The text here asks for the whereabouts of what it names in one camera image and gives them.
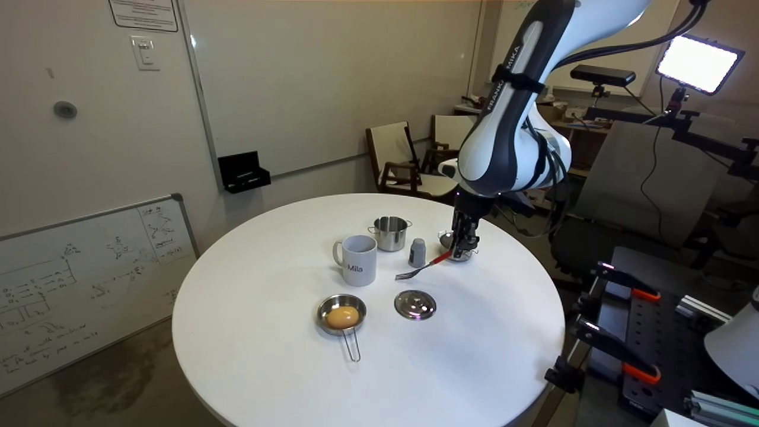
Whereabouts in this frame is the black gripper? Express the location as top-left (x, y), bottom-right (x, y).
top-left (440, 190), bottom-right (491, 262)

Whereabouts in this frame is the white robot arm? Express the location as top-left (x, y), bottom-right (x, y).
top-left (443, 0), bottom-right (651, 260)

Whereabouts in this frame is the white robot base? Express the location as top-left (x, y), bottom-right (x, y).
top-left (705, 286), bottom-right (759, 399)

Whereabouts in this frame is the white mug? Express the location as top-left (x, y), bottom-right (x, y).
top-left (333, 234), bottom-right (377, 286)

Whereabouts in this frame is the small grey shaker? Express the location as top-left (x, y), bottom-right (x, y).
top-left (408, 236), bottom-right (428, 267)

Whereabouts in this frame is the wooden chair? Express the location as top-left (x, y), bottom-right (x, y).
top-left (424, 113), bottom-right (478, 170)
top-left (365, 121), bottom-right (456, 199)

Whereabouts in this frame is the white round table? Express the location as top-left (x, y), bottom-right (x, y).
top-left (173, 192), bottom-right (564, 427)

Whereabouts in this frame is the yellow round food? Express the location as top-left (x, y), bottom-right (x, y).
top-left (327, 306), bottom-right (359, 329)

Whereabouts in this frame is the steel strainer bowl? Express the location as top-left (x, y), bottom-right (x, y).
top-left (315, 294), bottom-right (368, 362)

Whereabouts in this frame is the black cart table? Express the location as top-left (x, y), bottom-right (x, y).
top-left (577, 246), bottom-right (756, 427)

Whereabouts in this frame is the bright light panel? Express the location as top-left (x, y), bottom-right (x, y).
top-left (657, 35), bottom-right (742, 95)

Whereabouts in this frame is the leaning whiteboard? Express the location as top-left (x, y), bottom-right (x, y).
top-left (0, 193), bottom-right (196, 394)

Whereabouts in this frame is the steel cup with handle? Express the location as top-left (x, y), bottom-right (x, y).
top-left (373, 216), bottom-right (410, 250)

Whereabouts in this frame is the orange handled clamp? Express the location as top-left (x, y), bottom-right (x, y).
top-left (545, 318), bottom-right (663, 394)
top-left (580, 260), bottom-right (663, 319)

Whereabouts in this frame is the black camera on stand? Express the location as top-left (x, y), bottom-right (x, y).
top-left (569, 64), bottom-right (635, 97)

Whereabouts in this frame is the black wall tray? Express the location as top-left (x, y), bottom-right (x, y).
top-left (219, 152), bottom-right (270, 193)

